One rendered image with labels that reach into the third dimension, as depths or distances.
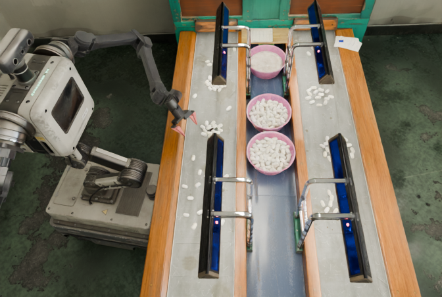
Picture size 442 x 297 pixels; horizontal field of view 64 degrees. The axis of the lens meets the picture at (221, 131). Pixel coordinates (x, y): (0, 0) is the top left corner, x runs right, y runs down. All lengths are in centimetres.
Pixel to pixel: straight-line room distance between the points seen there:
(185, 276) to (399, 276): 95
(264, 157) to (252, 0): 109
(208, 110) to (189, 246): 83
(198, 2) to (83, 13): 153
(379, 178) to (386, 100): 148
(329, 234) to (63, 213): 152
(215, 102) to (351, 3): 113
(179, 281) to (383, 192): 109
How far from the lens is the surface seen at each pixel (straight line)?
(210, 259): 140
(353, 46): 261
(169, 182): 193
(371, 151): 210
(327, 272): 181
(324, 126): 216
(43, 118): 151
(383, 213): 195
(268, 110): 218
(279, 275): 183
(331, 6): 263
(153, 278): 178
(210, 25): 259
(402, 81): 361
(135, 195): 227
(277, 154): 200
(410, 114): 338
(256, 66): 244
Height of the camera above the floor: 246
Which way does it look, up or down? 55 degrees down
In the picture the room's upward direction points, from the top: 5 degrees counter-clockwise
